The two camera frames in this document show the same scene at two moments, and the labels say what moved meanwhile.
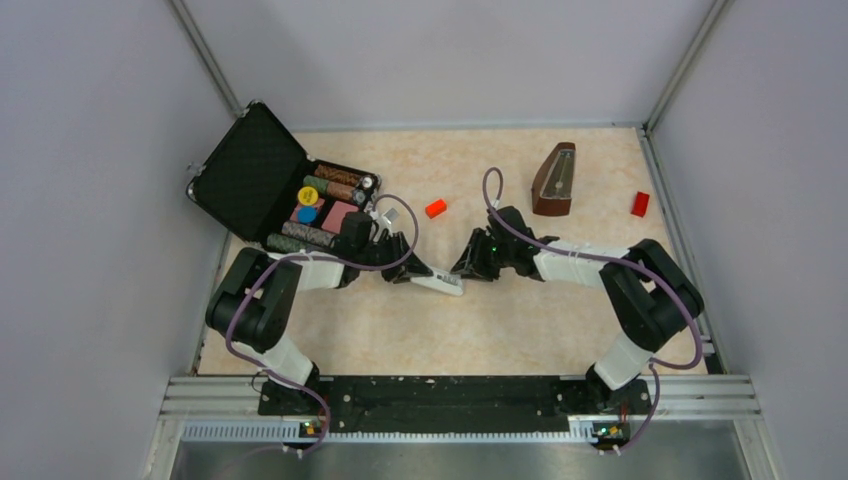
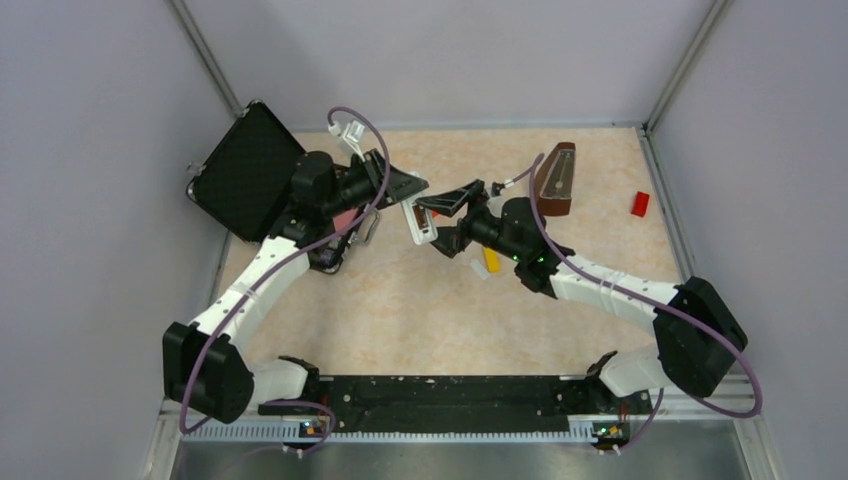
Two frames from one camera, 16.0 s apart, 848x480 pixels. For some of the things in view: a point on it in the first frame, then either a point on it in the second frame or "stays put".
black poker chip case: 260,182 stays put
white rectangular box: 449,283 -> 420,222
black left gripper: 410,267 -> 402,184
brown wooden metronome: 553,188 stays put
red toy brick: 640,204 stays put
